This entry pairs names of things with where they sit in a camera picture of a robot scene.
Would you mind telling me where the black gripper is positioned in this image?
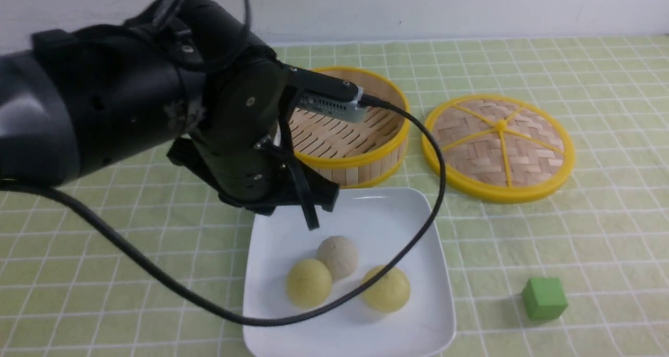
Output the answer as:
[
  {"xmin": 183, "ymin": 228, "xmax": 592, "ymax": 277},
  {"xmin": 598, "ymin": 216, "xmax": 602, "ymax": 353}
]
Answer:
[{"xmin": 167, "ymin": 59, "xmax": 339, "ymax": 231}]

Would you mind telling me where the white steamed bun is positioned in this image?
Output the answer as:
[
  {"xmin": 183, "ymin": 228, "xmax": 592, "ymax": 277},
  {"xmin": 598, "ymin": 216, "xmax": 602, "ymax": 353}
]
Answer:
[{"xmin": 316, "ymin": 235, "xmax": 359, "ymax": 281}]

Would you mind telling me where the yellow steamed bun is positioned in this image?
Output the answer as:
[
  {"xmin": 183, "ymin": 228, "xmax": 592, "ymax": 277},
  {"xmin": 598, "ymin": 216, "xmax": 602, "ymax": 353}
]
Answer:
[
  {"xmin": 286, "ymin": 258, "xmax": 332, "ymax": 309},
  {"xmin": 362, "ymin": 267, "xmax": 411, "ymax": 314}
]

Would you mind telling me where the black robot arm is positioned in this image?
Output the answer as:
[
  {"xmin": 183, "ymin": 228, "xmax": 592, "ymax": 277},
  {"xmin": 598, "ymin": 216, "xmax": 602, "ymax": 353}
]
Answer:
[{"xmin": 2, "ymin": 0, "xmax": 339, "ymax": 230}]

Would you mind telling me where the white square plate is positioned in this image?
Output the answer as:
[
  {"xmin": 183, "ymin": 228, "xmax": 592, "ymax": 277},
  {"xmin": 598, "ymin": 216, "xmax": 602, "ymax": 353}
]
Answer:
[{"xmin": 242, "ymin": 188, "xmax": 456, "ymax": 356}]

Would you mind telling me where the bamboo steamer basket yellow rim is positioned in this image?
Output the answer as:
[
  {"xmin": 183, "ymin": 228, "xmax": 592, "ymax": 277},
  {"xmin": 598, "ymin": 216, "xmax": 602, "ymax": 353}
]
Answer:
[{"xmin": 282, "ymin": 66, "xmax": 412, "ymax": 189}]

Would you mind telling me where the woven bamboo steamer lid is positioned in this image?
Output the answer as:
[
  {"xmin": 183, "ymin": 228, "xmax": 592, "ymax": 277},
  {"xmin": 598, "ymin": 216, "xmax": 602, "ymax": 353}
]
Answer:
[{"xmin": 424, "ymin": 94, "xmax": 576, "ymax": 204}]

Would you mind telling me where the green cube block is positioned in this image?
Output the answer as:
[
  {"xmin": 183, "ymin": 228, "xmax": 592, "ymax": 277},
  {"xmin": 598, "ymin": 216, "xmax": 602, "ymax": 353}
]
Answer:
[{"xmin": 521, "ymin": 277, "xmax": 568, "ymax": 321}]

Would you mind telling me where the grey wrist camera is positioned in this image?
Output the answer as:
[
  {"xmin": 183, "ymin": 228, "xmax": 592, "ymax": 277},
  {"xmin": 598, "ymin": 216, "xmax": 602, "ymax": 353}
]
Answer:
[{"xmin": 287, "ymin": 66, "xmax": 366, "ymax": 123}]

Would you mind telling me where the black cable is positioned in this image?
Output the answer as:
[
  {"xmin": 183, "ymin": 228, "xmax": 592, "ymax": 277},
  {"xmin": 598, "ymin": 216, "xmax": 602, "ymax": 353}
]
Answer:
[{"xmin": 0, "ymin": 95, "xmax": 446, "ymax": 328}]

